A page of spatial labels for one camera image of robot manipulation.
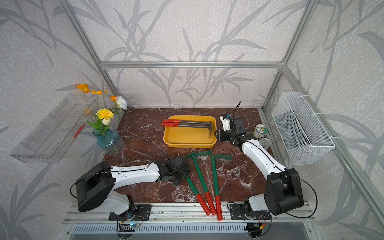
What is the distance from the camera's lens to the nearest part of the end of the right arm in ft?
2.01

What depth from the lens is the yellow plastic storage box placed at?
3.21ft

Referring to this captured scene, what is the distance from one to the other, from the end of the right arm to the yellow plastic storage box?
0.65 feet
